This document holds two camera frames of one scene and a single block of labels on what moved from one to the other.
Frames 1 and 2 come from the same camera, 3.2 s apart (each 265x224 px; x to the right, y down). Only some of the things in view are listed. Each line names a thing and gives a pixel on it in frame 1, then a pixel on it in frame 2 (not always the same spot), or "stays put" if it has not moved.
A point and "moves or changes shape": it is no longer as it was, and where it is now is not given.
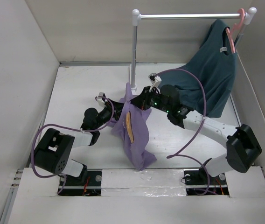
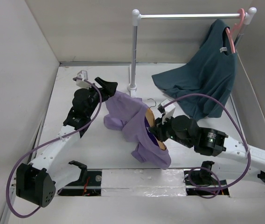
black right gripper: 141,101 -> 158,129
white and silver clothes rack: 136,16 stays put
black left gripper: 117,107 -> 108,88
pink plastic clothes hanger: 237,26 stays put
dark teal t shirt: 205,85 stays put
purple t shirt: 130,123 moves or changes shape
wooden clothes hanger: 129,126 -> 150,116
